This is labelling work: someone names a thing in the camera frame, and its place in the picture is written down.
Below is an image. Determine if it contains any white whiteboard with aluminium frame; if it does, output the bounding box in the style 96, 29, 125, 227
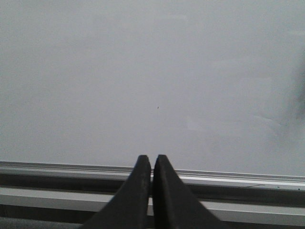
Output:
0, 0, 305, 190

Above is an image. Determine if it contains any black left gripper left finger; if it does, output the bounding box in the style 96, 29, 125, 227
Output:
81, 155, 151, 229

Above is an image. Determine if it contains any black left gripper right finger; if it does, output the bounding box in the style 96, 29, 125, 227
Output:
152, 155, 229, 229

